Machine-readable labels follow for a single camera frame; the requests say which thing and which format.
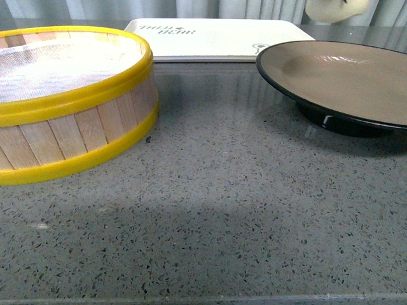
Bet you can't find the brown plate with black rim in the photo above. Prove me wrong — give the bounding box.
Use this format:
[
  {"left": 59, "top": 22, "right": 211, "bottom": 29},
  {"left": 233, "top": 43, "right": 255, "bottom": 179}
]
[{"left": 256, "top": 41, "right": 406, "bottom": 137}]

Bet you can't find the white steamed bun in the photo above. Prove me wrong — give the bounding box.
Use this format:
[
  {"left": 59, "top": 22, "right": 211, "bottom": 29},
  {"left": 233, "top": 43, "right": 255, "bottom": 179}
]
[{"left": 305, "top": 0, "right": 370, "bottom": 23}]

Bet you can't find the white bear print tray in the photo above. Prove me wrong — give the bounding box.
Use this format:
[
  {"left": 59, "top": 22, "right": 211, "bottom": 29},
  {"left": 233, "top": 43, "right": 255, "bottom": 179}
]
[{"left": 125, "top": 18, "right": 314, "bottom": 63}]

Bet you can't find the yellow rimmed wooden steamer basket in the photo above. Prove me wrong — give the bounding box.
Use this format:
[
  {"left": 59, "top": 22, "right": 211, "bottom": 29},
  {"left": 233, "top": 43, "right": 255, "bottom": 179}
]
[{"left": 1, "top": 26, "right": 158, "bottom": 186}]

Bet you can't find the white mesh steamer liner cloth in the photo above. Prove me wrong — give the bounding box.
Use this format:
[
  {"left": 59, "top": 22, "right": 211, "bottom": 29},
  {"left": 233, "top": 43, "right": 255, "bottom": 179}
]
[{"left": 1, "top": 39, "right": 145, "bottom": 103}]

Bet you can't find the grey curtain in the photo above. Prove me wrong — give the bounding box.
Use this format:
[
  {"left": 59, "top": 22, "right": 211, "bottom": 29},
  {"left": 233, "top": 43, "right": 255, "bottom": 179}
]
[{"left": 0, "top": 0, "right": 407, "bottom": 27}]

